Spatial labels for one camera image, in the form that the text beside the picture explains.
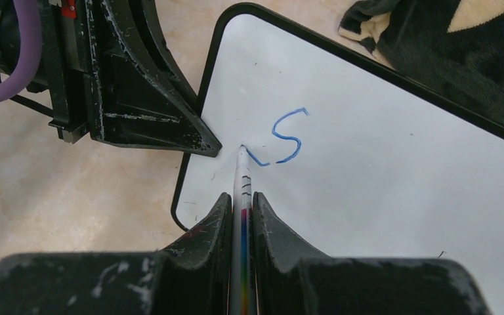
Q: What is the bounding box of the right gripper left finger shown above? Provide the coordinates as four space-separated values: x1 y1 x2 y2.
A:
0 193 232 314

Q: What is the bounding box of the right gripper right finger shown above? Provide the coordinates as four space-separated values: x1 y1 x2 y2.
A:
252 192 490 314

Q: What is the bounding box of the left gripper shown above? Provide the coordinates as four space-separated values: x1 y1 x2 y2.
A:
40 0 222 157

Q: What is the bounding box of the white marker pen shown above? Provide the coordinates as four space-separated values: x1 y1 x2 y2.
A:
228 145 255 314

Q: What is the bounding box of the small whiteboard black frame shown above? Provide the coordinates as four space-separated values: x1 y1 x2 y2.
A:
172 3 504 314

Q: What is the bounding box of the black floral blanket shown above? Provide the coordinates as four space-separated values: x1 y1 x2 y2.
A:
338 1 504 126

